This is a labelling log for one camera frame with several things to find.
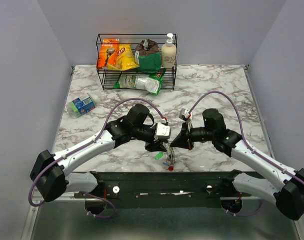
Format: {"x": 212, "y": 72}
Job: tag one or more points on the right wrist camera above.
{"x": 185, "y": 115}

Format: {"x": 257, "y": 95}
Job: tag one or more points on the yellow chips bag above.
{"x": 125, "y": 59}

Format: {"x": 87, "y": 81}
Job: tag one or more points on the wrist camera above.
{"x": 162, "y": 131}
{"x": 185, "y": 115}

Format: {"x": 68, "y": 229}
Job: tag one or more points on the orange razor package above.
{"x": 107, "y": 54}

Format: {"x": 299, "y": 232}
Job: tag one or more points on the green key tag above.
{"x": 158, "y": 156}

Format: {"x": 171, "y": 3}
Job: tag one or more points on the blue green small box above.
{"x": 81, "y": 105}

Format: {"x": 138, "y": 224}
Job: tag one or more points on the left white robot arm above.
{"x": 53, "y": 174}

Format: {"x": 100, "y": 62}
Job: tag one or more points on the green white snack bag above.
{"x": 148, "y": 82}

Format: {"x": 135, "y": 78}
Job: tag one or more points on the green brown coffee bag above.
{"x": 148, "y": 56}

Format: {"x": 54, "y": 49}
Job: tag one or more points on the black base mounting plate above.
{"x": 181, "y": 189}

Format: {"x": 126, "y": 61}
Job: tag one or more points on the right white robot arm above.
{"x": 280, "y": 184}

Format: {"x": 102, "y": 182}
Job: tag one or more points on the cream lotion pump bottle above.
{"x": 168, "y": 52}

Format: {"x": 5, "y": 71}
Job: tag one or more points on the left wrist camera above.
{"x": 162, "y": 131}

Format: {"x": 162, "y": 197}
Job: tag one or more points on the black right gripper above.
{"x": 184, "y": 140}

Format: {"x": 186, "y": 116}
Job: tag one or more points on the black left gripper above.
{"x": 157, "y": 147}

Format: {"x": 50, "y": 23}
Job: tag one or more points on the black wire shelf rack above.
{"x": 108, "y": 78}

